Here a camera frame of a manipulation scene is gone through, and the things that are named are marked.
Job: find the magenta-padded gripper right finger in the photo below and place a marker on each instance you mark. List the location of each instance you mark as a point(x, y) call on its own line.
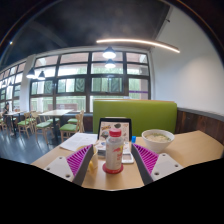
point(165, 165)

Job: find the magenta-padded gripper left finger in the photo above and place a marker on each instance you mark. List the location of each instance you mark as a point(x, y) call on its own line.
point(58, 166)

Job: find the red-capped clear drink bottle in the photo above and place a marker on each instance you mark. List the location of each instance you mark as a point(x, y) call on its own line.
point(114, 151)

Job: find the white bowl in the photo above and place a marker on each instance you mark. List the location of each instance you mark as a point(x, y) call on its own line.
point(157, 143)

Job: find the white paper sheet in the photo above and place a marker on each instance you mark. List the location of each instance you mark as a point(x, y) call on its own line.
point(78, 140)

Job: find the small white flat device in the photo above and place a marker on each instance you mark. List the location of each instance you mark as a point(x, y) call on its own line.
point(128, 158)

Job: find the small blue-capped bottle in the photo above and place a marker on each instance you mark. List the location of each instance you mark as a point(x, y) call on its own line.
point(133, 139)

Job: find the green upholstered booth seat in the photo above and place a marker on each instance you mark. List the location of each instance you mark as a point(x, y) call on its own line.
point(150, 113)

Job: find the light wooden dining table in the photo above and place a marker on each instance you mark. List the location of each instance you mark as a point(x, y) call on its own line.
point(55, 112)
point(15, 113)

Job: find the black-framed menu stand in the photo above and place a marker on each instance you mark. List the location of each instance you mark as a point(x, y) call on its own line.
point(105, 128)

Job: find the person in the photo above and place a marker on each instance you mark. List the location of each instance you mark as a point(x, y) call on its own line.
point(6, 113)

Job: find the group of pendant lamps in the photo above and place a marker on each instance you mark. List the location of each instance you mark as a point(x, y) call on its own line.
point(109, 53)

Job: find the long linear ceiling light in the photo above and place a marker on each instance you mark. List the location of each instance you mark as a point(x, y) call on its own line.
point(140, 42)

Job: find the black-framed window wall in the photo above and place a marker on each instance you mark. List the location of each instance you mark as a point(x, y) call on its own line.
point(88, 78)

